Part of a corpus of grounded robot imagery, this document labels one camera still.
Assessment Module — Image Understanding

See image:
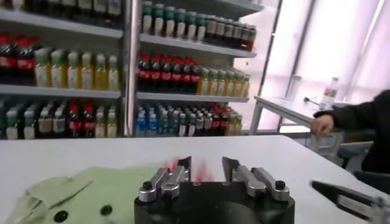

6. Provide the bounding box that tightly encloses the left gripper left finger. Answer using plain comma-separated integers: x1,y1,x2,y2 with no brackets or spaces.
138,156,193,203

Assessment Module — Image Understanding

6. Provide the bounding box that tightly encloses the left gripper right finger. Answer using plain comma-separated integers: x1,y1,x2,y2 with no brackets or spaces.
221,156,291,202

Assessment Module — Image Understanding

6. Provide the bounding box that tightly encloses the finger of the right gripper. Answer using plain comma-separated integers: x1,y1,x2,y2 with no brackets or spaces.
311,180,378,220

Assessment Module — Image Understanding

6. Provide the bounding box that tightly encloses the light green shirt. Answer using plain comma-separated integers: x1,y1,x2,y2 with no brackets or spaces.
4,164,171,224

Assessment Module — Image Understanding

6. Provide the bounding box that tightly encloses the person's forearm black sleeve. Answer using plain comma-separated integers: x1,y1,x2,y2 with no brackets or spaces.
313,89,390,135

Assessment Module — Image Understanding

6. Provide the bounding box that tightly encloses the person's hand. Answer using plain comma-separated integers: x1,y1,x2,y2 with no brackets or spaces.
310,114,335,141

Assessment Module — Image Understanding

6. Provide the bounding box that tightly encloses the black chair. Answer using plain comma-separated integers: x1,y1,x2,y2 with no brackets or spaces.
336,142,390,195

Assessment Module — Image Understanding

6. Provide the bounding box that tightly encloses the small dark drink bottle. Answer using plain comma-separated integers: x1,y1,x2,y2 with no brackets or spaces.
178,111,187,137
38,105,52,139
52,103,67,139
195,111,204,136
186,112,196,137
5,106,20,139
203,111,213,136
23,105,37,139

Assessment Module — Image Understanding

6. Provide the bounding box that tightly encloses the small green bottle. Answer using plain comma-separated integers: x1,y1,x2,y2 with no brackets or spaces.
157,108,168,137
167,108,178,137

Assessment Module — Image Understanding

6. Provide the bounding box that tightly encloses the small yellow juice bottle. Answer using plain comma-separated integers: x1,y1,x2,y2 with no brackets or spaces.
235,114,244,136
227,113,236,136
94,106,107,138
105,105,119,138

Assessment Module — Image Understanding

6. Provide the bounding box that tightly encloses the small blue water bottle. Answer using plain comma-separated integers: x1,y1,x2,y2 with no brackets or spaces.
147,107,158,137
135,106,147,137

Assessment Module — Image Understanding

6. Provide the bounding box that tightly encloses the small red cap bottle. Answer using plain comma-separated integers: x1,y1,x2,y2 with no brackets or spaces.
212,108,221,136
81,102,96,138
219,108,229,136
66,102,82,139

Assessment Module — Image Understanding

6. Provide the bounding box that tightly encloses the white side table with legs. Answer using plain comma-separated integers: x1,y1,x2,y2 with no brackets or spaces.
249,96,375,171

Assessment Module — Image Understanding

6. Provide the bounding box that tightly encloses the grey drinks shelf rack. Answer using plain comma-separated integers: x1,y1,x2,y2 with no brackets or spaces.
0,0,135,139
127,0,264,138

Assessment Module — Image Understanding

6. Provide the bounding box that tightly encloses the yellow juice bottle green cap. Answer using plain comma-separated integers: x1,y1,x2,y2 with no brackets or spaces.
216,69,227,97
224,71,235,97
80,52,94,91
240,73,250,98
108,54,120,91
50,49,67,89
66,51,81,89
233,72,243,97
94,53,108,91
208,68,219,96
199,67,210,96
34,47,52,88

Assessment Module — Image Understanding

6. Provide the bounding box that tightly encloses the small black device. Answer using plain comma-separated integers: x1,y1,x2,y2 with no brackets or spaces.
303,96,321,106

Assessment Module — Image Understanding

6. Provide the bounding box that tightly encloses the clear water bottle red label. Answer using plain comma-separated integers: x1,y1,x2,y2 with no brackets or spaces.
319,77,339,111

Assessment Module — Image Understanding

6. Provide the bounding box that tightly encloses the red cap cola bottle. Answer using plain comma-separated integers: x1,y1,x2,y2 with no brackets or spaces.
16,36,37,86
190,60,202,95
160,56,172,94
137,53,150,93
149,54,161,94
0,35,18,86
181,59,193,94
171,57,183,94

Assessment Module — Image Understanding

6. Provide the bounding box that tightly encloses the dark drink bottle pale label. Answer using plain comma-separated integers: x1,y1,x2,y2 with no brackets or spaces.
233,23,243,49
62,0,77,18
107,0,122,24
77,0,93,19
224,20,235,47
240,24,250,51
205,16,217,43
93,0,107,21
214,18,226,46
247,26,257,52

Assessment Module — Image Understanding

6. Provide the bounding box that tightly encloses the green cap tea bottle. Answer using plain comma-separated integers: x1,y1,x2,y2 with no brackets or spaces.
142,1,154,35
164,5,176,38
196,13,208,43
153,3,165,37
175,8,186,40
185,11,197,41

